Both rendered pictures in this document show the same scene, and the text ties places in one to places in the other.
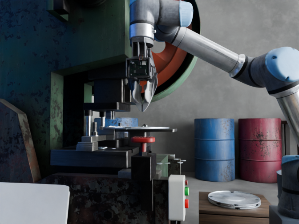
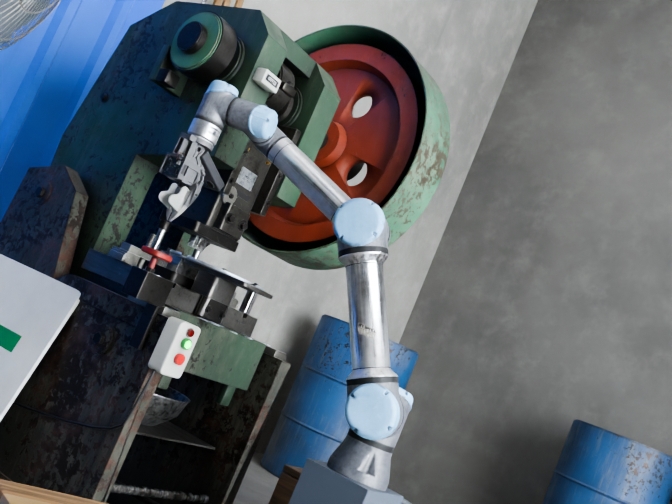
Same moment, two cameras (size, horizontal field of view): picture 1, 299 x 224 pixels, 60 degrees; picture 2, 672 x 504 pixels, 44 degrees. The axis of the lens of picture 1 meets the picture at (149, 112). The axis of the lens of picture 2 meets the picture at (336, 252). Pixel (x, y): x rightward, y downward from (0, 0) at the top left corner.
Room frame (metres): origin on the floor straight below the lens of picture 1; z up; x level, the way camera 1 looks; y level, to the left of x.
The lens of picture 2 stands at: (-0.87, -1.22, 0.69)
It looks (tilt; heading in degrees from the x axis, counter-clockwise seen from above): 7 degrees up; 25
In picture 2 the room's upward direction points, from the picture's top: 23 degrees clockwise
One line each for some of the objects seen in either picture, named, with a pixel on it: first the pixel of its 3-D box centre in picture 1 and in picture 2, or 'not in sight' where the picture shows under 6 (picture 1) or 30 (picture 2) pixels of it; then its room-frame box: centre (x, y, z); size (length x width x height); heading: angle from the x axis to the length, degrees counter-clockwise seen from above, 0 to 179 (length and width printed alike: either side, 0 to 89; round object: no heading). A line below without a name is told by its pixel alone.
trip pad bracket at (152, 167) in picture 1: (144, 182); (139, 306); (0.81, 0.02, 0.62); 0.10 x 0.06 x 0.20; 169
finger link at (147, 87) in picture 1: (146, 95); (176, 202); (0.77, 0.01, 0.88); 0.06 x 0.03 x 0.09; 169
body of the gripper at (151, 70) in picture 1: (141, 60); (188, 161); (0.77, 0.03, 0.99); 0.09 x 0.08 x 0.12; 169
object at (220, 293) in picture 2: (147, 143); (219, 297); (1.13, 0.01, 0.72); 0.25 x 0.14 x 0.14; 79
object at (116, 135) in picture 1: (110, 133); (185, 268); (1.16, 0.18, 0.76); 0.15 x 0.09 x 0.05; 169
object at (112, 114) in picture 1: (111, 115); (198, 243); (1.16, 0.17, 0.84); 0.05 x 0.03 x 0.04; 169
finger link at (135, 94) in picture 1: (135, 96); (167, 199); (0.78, 0.04, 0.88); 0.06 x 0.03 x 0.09; 169
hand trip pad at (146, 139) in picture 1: (143, 149); (151, 265); (0.80, 0.02, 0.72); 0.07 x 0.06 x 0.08; 79
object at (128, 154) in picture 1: (108, 152); (173, 294); (1.16, 0.18, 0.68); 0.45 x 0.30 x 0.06; 169
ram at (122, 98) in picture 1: (118, 71); (232, 184); (1.16, 0.14, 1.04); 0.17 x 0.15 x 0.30; 79
